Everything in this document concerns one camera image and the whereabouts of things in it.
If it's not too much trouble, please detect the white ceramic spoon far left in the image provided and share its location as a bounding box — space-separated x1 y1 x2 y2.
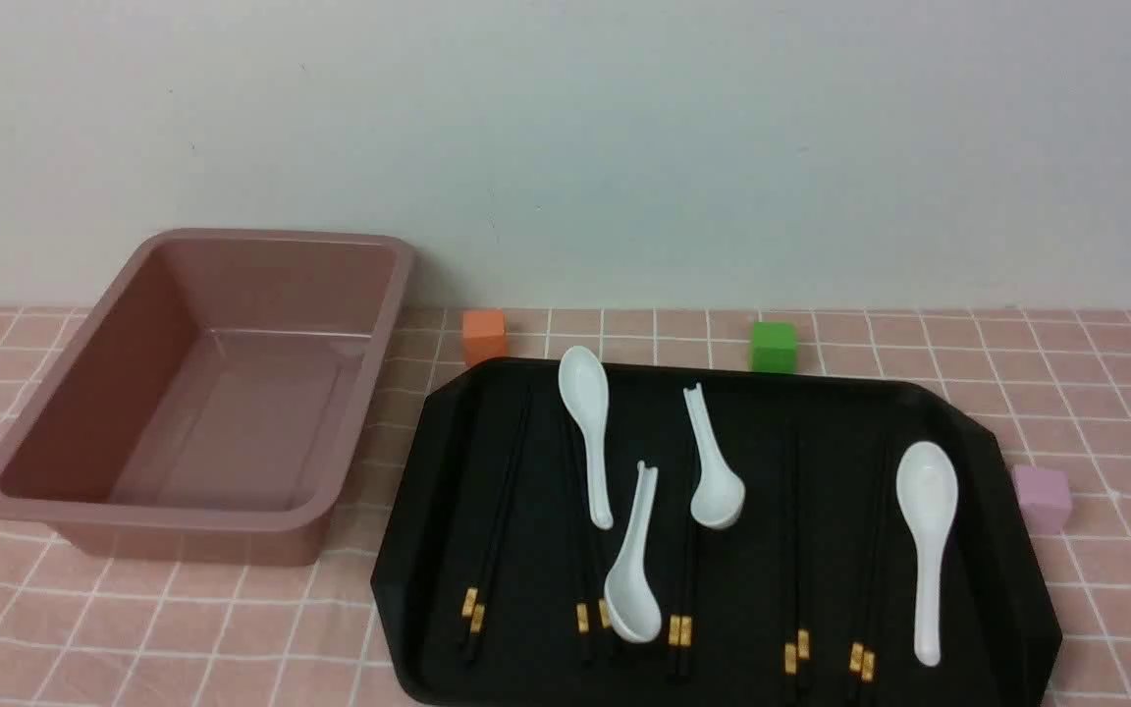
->
558 346 615 531

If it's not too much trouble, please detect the white ceramic spoon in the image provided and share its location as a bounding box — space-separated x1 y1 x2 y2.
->
603 462 663 644
683 382 746 531
558 346 615 531
893 440 959 667

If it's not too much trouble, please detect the orange cube block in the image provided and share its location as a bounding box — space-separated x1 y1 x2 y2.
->
461 308 509 367

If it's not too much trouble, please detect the black chopstick gold band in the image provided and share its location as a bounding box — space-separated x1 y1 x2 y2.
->
465 395 535 665
458 391 533 653
562 413 618 661
782 425 798 706
845 431 892 706
672 454 701 681
854 434 896 706
794 426 812 706
556 408 593 666
666 456 697 681

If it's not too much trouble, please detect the green cube block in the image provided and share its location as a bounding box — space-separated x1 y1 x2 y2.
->
749 321 798 374

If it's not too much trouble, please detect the white ceramic spoon middle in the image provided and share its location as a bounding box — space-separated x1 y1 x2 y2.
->
683 382 746 531

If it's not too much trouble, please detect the black plastic tray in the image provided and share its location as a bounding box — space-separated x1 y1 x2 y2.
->
371 357 1062 706

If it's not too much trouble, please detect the white ceramic spoon front centre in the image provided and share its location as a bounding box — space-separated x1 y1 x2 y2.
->
603 462 663 644

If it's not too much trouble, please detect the pink plastic bin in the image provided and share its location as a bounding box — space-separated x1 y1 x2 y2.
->
0 229 414 567

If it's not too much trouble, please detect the white ceramic spoon right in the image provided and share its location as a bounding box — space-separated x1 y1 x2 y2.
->
893 440 959 667

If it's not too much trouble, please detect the pink cube block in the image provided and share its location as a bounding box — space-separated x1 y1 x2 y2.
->
1011 464 1073 534

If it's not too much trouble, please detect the pink checkered tablecloth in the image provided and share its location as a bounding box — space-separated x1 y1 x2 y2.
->
0 305 1131 706

